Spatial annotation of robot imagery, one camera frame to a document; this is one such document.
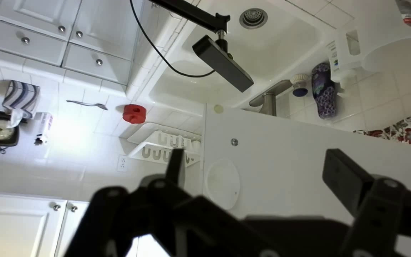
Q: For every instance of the blue striped towel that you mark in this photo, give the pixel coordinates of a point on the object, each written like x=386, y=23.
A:
x=21, y=98

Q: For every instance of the black stereo camera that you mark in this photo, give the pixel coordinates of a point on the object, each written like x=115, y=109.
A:
x=222, y=62

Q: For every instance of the metal spoon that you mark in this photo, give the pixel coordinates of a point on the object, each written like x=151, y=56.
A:
x=99, y=105

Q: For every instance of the white soap dispenser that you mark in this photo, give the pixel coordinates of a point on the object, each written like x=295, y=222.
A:
x=342, y=58

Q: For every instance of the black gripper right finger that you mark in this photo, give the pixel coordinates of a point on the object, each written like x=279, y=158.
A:
x=382, y=215

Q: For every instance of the white cabinet door silver knob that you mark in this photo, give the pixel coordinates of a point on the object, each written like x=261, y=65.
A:
x=286, y=158

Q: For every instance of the white wall outlet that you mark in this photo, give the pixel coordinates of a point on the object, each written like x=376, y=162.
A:
x=122, y=163

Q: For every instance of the small white shaker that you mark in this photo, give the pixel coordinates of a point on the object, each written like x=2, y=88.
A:
x=42, y=126

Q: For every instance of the small white blue cup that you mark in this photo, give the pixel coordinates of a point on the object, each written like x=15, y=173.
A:
x=301, y=86

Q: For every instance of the white drawer front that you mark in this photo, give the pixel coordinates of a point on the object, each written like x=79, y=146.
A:
x=115, y=66
x=7, y=38

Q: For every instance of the white kitchen sink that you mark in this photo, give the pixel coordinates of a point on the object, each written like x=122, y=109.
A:
x=282, y=43

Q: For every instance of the white panelled cabinet door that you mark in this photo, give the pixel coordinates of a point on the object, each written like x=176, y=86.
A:
x=15, y=229
x=107, y=23
x=35, y=15
x=71, y=229

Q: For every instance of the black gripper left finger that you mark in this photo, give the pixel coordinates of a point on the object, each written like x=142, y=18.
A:
x=121, y=215

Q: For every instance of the grey metal faucet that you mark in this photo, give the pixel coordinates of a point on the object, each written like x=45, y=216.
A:
x=271, y=98

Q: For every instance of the white dish rack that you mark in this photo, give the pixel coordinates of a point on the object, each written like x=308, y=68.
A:
x=164, y=143

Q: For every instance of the black camera boom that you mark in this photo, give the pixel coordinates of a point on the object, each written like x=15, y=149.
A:
x=192, y=12

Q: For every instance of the small red object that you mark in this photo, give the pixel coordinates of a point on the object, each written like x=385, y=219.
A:
x=135, y=113

